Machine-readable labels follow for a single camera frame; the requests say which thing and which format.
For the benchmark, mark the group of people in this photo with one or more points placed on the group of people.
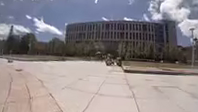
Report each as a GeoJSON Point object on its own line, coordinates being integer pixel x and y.
{"type": "Point", "coordinates": [112, 60]}

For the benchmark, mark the row of trees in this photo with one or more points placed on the row of trees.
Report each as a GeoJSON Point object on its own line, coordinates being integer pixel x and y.
{"type": "Point", "coordinates": [87, 48]}

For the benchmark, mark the large curved grey building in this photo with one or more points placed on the large curved grey building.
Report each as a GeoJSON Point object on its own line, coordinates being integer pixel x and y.
{"type": "Point", "coordinates": [121, 35]}

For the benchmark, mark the flat grass bed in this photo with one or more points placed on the flat grass bed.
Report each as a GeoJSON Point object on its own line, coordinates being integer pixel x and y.
{"type": "Point", "coordinates": [33, 57]}

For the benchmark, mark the raised grass bed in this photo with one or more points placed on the raised grass bed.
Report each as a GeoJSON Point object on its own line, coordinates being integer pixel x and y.
{"type": "Point", "coordinates": [166, 68]}

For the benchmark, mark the dark tower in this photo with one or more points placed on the dark tower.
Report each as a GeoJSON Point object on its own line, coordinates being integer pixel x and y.
{"type": "Point", "coordinates": [11, 31]}

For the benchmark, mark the tall lamp pole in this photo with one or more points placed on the tall lamp pole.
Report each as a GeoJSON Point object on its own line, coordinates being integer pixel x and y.
{"type": "Point", "coordinates": [192, 45]}

